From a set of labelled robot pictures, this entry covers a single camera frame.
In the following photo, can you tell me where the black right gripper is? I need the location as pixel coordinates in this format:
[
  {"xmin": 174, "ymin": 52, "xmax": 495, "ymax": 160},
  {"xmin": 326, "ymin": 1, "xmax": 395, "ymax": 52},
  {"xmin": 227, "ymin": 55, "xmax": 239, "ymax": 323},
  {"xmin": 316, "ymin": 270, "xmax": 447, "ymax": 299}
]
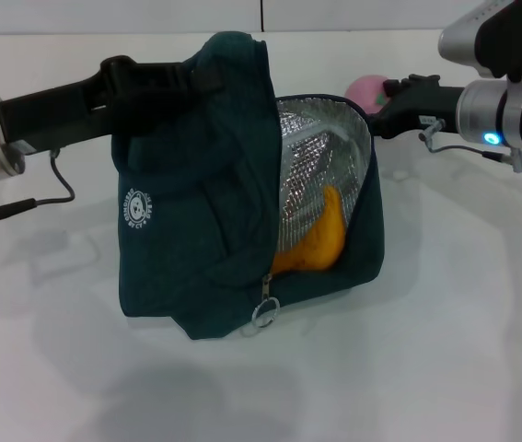
[{"xmin": 367, "ymin": 72, "xmax": 467, "ymax": 140}]

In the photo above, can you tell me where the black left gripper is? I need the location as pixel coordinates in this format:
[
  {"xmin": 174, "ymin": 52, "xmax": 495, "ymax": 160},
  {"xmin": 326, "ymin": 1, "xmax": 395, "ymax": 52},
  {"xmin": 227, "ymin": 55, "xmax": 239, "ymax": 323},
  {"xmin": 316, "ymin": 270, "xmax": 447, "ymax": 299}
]
[{"xmin": 0, "ymin": 55, "xmax": 228, "ymax": 145}]

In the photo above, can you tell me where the pink toy peach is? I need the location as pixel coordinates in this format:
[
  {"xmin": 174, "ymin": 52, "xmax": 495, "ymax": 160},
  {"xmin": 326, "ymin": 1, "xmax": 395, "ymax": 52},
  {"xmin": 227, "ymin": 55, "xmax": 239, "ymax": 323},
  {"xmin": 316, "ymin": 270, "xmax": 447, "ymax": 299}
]
[{"xmin": 345, "ymin": 75, "xmax": 393, "ymax": 116}]

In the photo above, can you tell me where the dark teal insulated lunch bag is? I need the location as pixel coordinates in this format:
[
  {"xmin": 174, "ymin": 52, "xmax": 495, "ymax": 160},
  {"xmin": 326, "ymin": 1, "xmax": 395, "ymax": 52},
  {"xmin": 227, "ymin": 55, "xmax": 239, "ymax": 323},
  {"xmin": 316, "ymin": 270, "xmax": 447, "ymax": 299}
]
[{"xmin": 110, "ymin": 30, "xmax": 385, "ymax": 342}]

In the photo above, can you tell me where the yellow toy banana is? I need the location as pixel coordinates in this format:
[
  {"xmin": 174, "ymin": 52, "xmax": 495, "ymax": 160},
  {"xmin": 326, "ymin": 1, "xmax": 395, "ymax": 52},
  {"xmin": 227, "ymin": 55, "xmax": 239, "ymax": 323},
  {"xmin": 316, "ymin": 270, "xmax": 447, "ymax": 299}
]
[{"xmin": 272, "ymin": 183, "xmax": 347, "ymax": 275}]

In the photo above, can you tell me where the right gripper thin cable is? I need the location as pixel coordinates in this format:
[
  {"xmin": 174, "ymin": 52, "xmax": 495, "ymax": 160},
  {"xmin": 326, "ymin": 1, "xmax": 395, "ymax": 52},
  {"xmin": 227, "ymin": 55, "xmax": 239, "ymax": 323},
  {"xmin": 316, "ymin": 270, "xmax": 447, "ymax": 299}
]
[{"xmin": 418, "ymin": 117, "xmax": 522, "ymax": 175}]

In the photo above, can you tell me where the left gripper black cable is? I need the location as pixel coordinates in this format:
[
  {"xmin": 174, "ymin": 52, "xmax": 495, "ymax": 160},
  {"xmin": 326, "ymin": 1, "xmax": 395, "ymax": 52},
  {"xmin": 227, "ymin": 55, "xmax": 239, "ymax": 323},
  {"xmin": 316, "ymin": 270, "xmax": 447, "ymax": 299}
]
[{"xmin": 0, "ymin": 149, "xmax": 76, "ymax": 223}]

